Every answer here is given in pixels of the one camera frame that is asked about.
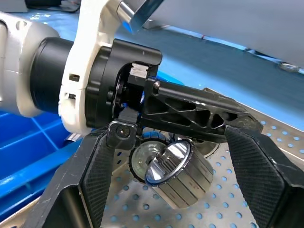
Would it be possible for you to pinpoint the blue plastic compartment tray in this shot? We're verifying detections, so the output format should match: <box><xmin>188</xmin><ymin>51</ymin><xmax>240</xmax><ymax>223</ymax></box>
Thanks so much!
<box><xmin>0</xmin><ymin>111</ymin><xmax>95</xmax><ymax>214</ymax></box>

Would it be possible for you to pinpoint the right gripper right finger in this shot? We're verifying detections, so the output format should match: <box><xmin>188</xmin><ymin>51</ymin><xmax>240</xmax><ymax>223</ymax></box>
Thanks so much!
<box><xmin>224</xmin><ymin>125</ymin><xmax>304</xmax><ymax>228</ymax></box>

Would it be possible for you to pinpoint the perforated steel tray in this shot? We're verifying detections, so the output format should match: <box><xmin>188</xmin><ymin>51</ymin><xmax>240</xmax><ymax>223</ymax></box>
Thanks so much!
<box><xmin>0</xmin><ymin>87</ymin><xmax>304</xmax><ymax>228</ymax></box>

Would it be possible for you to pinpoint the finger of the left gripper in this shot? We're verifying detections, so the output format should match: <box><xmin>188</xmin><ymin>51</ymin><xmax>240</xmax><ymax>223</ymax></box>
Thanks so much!
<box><xmin>204</xmin><ymin>87</ymin><xmax>264</xmax><ymax>130</ymax></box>
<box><xmin>139</xmin><ymin>78</ymin><xmax>264</xmax><ymax>144</ymax></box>

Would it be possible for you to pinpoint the grey box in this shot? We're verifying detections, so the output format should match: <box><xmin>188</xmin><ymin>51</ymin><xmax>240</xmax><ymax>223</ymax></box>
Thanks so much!
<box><xmin>0</xmin><ymin>0</ymin><xmax>29</xmax><ymax>14</ymax></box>

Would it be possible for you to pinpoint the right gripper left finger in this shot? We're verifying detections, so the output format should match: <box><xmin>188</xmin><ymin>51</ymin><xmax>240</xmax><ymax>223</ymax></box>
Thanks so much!
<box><xmin>23</xmin><ymin>127</ymin><xmax>117</xmax><ymax>228</ymax></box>

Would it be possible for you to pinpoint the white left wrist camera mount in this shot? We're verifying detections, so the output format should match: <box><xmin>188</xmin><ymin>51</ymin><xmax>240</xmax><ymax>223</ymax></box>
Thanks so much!
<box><xmin>58</xmin><ymin>0</ymin><xmax>164</xmax><ymax>134</ymax></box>

